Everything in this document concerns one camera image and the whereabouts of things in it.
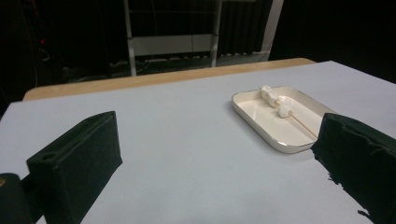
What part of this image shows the white metal stand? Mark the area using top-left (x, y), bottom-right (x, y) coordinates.
top-left (122, 0), bottom-right (285, 77)

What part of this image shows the white table mat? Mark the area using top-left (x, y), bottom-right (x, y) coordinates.
top-left (0, 60), bottom-right (396, 224)

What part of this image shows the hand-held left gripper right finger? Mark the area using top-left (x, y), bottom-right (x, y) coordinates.
top-left (310, 112), bottom-right (396, 224)

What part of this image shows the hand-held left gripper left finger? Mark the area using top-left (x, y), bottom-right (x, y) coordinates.
top-left (25, 110), bottom-right (123, 224)

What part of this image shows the white rectangular tray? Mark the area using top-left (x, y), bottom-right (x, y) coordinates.
top-left (231, 86), bottom-right (337, 155)

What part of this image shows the white food skewer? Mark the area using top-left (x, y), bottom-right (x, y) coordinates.
top-left (260, 84), bottom-right (318, 139)

